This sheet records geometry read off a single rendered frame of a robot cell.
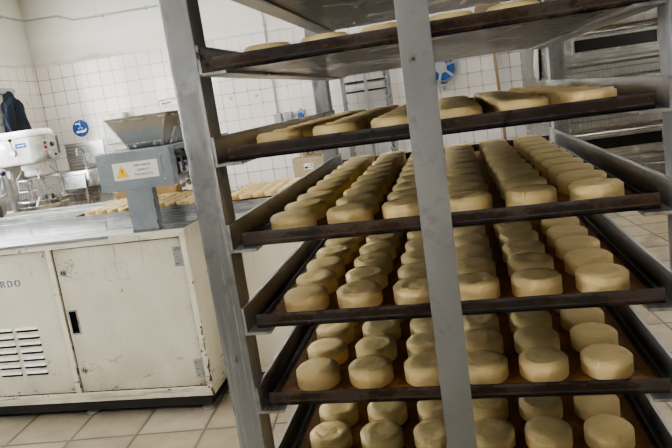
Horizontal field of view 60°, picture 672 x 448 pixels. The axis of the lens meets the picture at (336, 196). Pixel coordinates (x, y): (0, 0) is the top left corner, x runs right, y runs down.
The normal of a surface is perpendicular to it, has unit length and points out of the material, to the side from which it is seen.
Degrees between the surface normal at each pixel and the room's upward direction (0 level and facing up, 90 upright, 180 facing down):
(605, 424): 0
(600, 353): 0
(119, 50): 90
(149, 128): 110
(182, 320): 90
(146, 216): 90
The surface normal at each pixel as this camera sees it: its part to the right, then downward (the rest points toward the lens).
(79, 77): -0.08, 0.18
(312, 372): -0.14, -0.98
